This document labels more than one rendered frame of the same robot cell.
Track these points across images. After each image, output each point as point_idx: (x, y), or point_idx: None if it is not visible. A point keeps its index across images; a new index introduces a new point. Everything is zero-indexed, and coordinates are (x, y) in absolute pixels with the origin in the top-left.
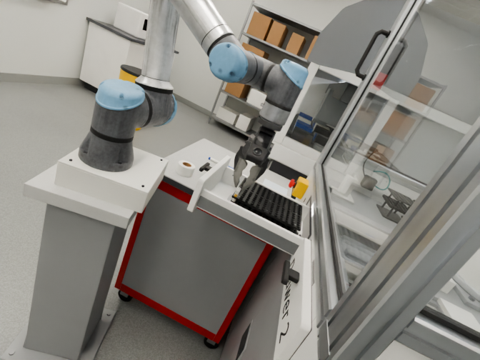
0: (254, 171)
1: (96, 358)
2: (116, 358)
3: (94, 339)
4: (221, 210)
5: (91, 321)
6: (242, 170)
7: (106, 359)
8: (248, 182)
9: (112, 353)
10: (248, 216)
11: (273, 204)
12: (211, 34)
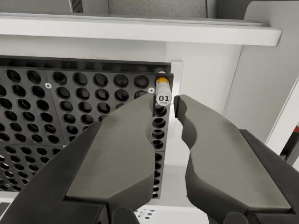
0: (117, 155)
1: (204, 3)
2: (189, 12)
3: (213, 15)
4: (183, 18)
5: (231, 2)
6: (197, 138)
7: (196, 7)
8: (132, 106)
9: (194, 14)
10: (93, 20)
11: (52, 141)
12: None
